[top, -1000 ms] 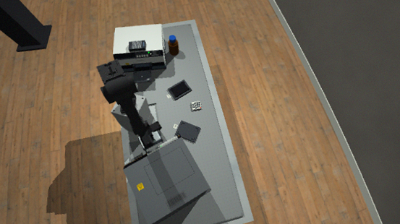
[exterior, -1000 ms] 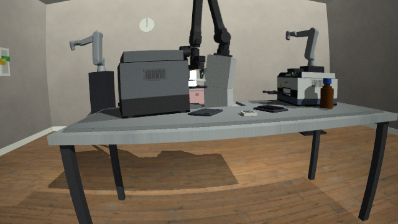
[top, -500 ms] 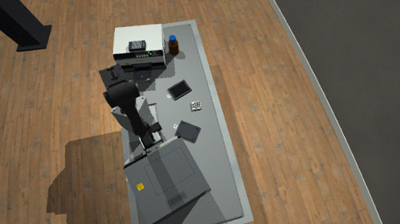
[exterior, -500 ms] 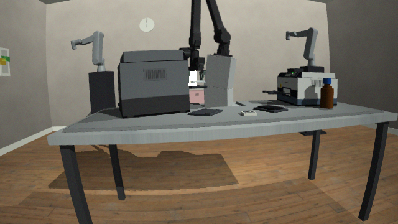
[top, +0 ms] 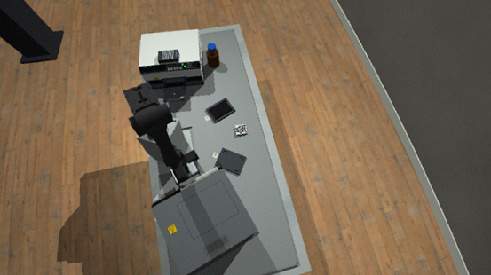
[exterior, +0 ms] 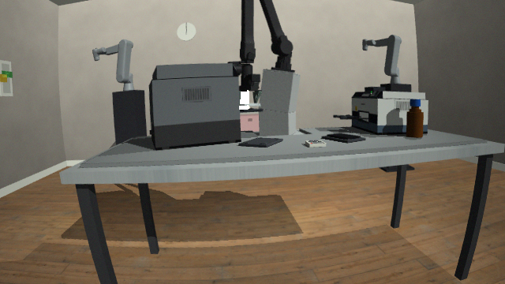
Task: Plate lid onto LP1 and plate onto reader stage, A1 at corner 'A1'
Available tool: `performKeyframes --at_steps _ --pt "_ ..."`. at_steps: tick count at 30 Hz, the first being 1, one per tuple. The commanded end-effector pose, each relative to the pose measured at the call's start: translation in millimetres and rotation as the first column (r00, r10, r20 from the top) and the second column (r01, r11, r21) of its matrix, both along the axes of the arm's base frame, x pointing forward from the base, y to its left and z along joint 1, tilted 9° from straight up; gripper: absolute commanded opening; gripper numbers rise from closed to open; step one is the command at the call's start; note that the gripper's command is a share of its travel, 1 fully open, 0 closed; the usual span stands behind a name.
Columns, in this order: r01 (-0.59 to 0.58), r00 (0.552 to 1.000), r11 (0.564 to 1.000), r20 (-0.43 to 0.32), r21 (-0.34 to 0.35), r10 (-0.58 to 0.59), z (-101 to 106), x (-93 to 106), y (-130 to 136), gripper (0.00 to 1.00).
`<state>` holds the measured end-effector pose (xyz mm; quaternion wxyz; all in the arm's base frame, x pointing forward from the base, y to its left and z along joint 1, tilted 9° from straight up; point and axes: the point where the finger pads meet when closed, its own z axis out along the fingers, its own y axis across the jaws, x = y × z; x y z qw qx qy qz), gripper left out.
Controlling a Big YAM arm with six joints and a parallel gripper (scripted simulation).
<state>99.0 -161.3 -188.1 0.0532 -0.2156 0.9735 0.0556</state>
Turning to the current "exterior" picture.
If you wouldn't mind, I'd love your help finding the brown bottle with blue cap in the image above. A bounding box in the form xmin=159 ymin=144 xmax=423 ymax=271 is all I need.
xmin=406 ymin=99 xmax=424 ymax=137

